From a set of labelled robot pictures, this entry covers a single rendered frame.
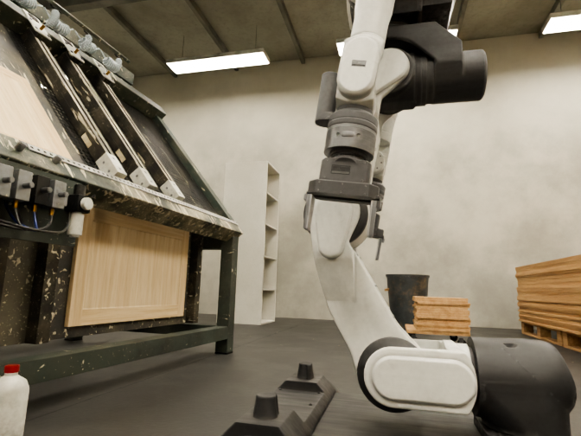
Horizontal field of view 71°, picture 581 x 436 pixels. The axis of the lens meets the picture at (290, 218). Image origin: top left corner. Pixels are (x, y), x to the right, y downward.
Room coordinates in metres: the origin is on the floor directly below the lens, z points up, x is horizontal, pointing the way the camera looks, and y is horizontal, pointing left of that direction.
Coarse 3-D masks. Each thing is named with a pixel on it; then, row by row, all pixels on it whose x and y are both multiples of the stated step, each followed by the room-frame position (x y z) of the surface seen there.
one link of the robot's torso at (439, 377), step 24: (384, 360) 0.82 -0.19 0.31; (408, 360) 0.81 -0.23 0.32; (432, 360) 0.80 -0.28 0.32; (456, 360) 0.79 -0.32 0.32; (384, 384) 0.82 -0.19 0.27; (408, 384) 0.81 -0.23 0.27; (432, 384) 0.80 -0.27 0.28; (456, 384) 0.78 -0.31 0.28; (408, 408) 0.82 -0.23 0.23; (432, 408) 0.80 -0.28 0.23; (456, 408) 0.79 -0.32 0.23
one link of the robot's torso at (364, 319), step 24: (312, 216) 0.86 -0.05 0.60; (336, 216) 0.84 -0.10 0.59; (312, 240) 0.86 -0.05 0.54; (336, 240) 0.84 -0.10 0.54; (336, 264) 0.85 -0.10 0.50; (360, 264) 0.88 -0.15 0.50; (336, 288) 0.88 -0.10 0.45; (360, 288) 0.88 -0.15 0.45; (336, 312) 0.89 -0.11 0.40; (360, 312) 0.88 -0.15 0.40; (384, 312) 0.87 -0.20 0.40; (360, 336) 0.88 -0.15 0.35; (384, 336) 0.87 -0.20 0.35; (408, 336) 0.91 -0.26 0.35; (360, 360) 0.87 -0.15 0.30; (360, 384) 0.87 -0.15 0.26; (384, 408) 0.85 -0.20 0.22
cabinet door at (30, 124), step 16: (0, 80) 1.51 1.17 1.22; (16, 80) 1.62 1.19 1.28; (0, 96) 1.44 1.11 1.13; (16, 96) 1.54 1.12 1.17; (32, 96) 1.64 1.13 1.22; (0, 112) 1.38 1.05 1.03; (16, 112) 1.47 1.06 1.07; (32, 112) 1.56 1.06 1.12; (0, 128) 1.33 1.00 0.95; (16, 128) 1.41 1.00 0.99; (32, 128) 1.49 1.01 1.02; (48, 128) 1.59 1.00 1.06; (32, 144) 1.42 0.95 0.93; (48, 144) 1.52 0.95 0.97
